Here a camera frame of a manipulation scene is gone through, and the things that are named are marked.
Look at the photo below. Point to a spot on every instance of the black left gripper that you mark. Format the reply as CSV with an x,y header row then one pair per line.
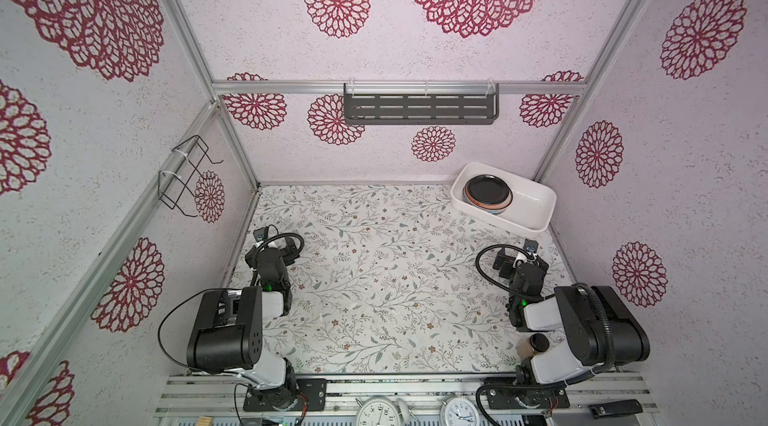
x,y
288,251

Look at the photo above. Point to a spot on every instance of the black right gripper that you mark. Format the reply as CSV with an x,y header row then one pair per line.
x,y
508,265

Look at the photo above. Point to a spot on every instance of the black plastic plate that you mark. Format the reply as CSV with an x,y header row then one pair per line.
x,y
487,189

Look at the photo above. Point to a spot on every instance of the orange plastic plate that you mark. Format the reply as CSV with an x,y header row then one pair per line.
x,y
494,209

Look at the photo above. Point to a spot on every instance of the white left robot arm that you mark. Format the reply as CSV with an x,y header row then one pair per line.
x,y
227,336

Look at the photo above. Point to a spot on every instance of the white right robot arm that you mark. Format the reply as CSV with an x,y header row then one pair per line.
x,y
600,331

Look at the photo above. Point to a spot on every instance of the white plastic bin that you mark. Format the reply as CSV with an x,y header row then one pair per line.
x,y
531,208

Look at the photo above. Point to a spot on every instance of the brown bottle black cap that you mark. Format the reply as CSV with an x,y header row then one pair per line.
x,y
533,345

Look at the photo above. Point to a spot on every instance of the right white clock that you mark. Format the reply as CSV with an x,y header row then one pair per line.
x,y
459,411

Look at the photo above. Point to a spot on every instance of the white clock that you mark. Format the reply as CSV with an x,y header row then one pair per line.
x,y
459,411
379,411

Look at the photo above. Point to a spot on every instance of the left white clock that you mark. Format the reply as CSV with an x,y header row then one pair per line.
x,y
379,411

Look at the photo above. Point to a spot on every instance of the black wire wall rack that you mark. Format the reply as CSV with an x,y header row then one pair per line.
x,y
192,188

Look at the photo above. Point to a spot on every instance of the black clip on rail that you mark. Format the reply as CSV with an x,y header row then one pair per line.
x,y
615,409

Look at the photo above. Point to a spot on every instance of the grey wall shelf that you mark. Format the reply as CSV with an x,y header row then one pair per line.
x,y
422,109

